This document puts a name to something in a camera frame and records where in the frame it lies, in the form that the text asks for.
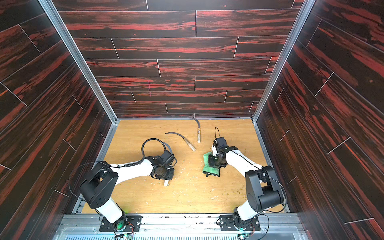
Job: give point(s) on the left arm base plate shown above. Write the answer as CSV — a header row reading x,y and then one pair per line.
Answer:
x,y
126,223

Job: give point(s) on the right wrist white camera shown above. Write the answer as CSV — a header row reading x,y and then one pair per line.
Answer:
x,y
214,151

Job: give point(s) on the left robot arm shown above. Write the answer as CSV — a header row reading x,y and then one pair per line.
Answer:
x,y
100,182

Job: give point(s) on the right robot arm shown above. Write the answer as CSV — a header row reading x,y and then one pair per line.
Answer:
x,y
263,190

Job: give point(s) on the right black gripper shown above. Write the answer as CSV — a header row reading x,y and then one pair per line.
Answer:
x,y
216,160

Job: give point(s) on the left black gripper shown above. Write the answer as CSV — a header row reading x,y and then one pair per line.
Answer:
x,y
171,176

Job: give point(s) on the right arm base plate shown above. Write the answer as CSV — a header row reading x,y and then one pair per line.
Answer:
x,y
231,223

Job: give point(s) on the sickle with yellow label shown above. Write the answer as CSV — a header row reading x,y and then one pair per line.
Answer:
x,y
199,136

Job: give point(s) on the green microfibre rag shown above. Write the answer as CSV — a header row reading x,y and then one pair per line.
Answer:
x,y
207,170

